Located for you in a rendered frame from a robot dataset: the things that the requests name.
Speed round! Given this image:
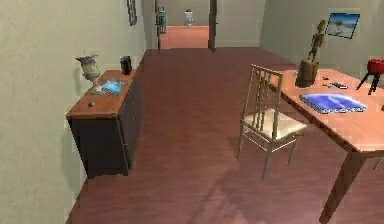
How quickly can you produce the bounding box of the grey stone urn vase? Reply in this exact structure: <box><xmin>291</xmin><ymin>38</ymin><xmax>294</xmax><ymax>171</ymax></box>
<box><xmin>75</xmin><ymin>54</ymin><xmax>105</xmax><ymax>96</ymax></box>

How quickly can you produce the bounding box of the beige wooden chair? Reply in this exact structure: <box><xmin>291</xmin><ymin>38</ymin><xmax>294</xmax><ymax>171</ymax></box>
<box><xmin>236</xmin><ymin>63</ymin><xmax>308</xmax><ymax>180</ymax></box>

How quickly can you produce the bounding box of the blue book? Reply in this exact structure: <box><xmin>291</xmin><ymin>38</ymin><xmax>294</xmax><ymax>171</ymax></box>
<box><xmin>101</xmin><ymin>78</ymin><xmax>125</xmax><ymax>96</ymax></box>

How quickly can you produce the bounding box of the dark wooden sideboard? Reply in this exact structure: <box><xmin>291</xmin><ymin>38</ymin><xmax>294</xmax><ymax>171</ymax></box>
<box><xmin>65</xmin><ymin>68</ymin><xmax>145</xmax><ymax>178</ymax></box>

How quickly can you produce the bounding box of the dark brown room door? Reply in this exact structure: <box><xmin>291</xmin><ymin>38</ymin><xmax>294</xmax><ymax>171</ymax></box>
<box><xmin>207</xmin><ymin>0</ymin><xmax>219</xmax><ymax>51</ymax></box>

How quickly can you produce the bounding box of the green metal shelf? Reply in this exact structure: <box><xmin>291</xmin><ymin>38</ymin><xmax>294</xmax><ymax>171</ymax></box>
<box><xmin>156</xmin><ymin>6</ymin><xmax>167</xmax><ymax>35</ymax></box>

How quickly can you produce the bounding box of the wooden figure statue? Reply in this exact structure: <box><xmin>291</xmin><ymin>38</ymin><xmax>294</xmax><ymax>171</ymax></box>
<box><xmin>295</xmin><ymin>19</ymin><xmax>327</xmax><ymax>89</ymax></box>

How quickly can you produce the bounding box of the brown wooden table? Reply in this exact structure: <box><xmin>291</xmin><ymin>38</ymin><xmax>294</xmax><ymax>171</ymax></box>
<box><xmin>268</xmin><ymin>68</ymin><xmax>384</xmax><ymax>224</ymax></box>

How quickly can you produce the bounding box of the red lamp on black tripod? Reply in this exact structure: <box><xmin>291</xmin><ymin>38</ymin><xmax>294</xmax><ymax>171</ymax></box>
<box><xmin>355</xmin><ymin>57</ymin><xmax>384</xmax><ymax>96</ymax></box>

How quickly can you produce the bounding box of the dark framed wall picture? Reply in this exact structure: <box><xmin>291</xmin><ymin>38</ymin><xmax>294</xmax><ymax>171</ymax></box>
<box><xmin>126</xmin><ymin>0</ymin><xmax>138</xmax><ymax>27</ymax></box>

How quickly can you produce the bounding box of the blue framed wall picture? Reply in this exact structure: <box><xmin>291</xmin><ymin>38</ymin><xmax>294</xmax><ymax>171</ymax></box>
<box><xmin>325</xmin><ymin>12</ymin><xmax>361</xmax><ymax>40</ymax></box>

